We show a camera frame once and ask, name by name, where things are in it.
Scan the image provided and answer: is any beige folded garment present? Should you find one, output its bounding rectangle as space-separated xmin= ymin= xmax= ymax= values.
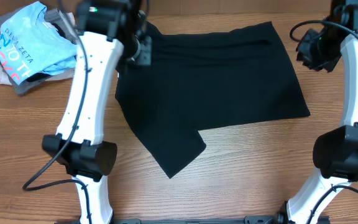
xmin=0 ymin=9 xmax=75 ymax=85

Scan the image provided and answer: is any black t-shirt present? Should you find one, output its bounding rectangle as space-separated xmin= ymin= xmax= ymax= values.
xmin=115 ymin=22 xmax=310 ymax=177

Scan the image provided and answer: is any grey folded garment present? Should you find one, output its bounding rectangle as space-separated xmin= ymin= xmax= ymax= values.
xmin=0 ymin=7 xmax=85 ymax=96

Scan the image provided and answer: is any light blue printed t-shirt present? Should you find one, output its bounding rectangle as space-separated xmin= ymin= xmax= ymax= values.
xmin=0 ymin=1 xmax=77 ymax=85

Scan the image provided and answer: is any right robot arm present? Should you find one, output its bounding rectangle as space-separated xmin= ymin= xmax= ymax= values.
xmin=272 ymin=0 xmax=358 ymax=223

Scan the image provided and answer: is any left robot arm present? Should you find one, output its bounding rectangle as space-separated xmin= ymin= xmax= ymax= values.
xmin=42 ymin=0 xmax=150 ymax=223

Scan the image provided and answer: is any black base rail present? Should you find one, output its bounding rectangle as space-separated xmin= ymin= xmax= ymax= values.
xmin=111 ymin=216 xmax=273 ymax=224

